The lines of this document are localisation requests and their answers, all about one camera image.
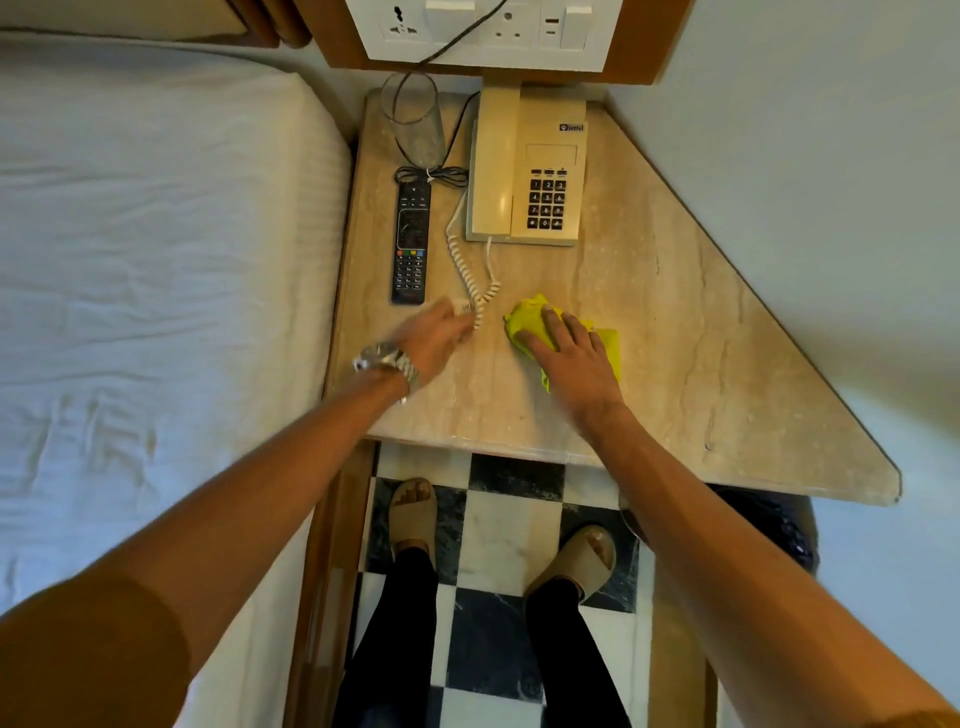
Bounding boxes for person's right hand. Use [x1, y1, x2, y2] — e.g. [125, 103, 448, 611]
[517, 303, 627, 438]

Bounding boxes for person's left hand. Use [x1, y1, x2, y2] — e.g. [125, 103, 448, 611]
[390, 298, 477, 391]

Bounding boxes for yellow cleaning cloth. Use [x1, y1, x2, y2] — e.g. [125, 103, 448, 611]
[503, 293, 623, 393]

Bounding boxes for person's left forearm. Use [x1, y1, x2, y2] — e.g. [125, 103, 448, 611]
[75, 369, 410, 676]

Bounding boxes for person's right forearm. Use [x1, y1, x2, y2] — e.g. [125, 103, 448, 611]
[577, 405, 954, 728]

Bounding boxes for silver wristwatch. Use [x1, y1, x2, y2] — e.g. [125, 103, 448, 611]
[351, 341, 421, 400]

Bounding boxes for black remote control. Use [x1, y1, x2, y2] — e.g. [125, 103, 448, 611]
[390, 179, 434, 307]

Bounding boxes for beige telephone base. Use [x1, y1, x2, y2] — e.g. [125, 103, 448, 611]
[465, 82, 588, 248]

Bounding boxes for beige telephone handset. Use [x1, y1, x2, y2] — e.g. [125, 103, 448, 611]
[468, 82, 523, 240]

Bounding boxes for person's left foot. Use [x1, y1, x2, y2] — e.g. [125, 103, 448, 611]
[390, 480, 436, 558]

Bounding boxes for person's foot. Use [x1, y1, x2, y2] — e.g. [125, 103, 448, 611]
[390, 480, 436, 558]
[588, 528, 618, 575]

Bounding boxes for beige slide sandal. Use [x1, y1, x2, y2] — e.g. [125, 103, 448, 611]
[387, 477, 439, 561]
[523, 524, 618, 603]

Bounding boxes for clear drinking glass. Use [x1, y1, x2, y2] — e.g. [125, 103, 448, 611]
[378, 70, 448, 171]

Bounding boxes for person's right foot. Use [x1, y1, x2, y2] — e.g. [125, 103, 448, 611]
[588, 528, 618, 575]

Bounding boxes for white socket panel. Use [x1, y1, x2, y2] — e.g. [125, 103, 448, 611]
[344, 0, 624, 75]

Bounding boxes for bed with white sheet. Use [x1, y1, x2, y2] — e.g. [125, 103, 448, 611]
[0, 30, 354, 728]

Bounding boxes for wooden side panel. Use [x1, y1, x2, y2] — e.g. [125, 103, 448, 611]
[282, 441, 378, 728]
[646, 558, 720, 728]

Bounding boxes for black trousers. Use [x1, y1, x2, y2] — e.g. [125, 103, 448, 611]
[332, 546, 633, 728]

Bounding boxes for wooden headboard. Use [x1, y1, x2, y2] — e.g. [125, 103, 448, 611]
[0, 0, 313, 51]

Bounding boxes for brown left shirt sleeve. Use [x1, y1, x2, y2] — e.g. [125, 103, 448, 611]
[0, 573, 193, 728]

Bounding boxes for brown shirt sleeve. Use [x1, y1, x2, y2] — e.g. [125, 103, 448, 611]
[0, 573, 193, 728]
[858, 708, 960, 728]

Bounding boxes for brown right shirt sleeve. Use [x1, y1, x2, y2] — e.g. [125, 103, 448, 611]
[858, 708, 960, 728]

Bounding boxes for beige coiled telephone cord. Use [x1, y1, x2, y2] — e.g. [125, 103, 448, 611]
[444, 190, 503, 332]

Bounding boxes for black power cable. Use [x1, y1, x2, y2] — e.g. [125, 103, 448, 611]
[391, 0, 512, 191]

